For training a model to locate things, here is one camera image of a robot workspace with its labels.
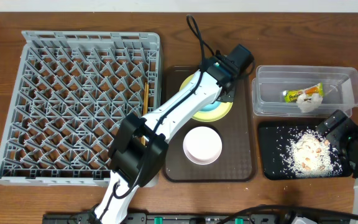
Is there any light blue bowl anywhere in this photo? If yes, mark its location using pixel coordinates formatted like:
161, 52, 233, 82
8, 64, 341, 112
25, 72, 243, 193
200, 101, 221, 112

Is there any yellow plate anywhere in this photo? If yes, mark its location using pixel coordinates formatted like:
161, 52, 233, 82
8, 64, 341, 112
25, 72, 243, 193
178, 73, 234, 123

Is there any white paper tissue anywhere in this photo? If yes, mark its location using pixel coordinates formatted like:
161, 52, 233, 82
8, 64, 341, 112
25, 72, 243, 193
296, 93, 323, 113

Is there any pile of rice and nuts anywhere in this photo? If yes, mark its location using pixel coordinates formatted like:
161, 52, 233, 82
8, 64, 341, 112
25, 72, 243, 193
276, 126, 343, 179

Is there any white paper bowl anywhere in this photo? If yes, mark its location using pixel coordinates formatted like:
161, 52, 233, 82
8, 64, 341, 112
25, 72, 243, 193
183, 126, 223, 166

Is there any yellow green snack wrapper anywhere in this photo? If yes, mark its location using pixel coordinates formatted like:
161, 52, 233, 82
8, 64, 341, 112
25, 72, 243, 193
283, 83, 324, 103

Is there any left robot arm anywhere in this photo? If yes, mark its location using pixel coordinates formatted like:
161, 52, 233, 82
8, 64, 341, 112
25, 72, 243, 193
88, 44, 255, 223

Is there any grey plastic dishwasher rack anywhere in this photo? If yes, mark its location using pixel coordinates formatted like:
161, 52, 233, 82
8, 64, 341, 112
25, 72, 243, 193
0, 30, 162, 187

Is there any black plastic tray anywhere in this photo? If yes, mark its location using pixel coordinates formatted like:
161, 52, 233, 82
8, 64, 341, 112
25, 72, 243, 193
258, 119, 351, 180

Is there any clear plastic bin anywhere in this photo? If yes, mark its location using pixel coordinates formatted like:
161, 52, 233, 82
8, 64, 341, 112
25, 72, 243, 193
252, 65, 358, 118

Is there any dark brown serving tray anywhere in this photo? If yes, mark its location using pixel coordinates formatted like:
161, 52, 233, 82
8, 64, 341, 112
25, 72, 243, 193
161, 78, 257, 182

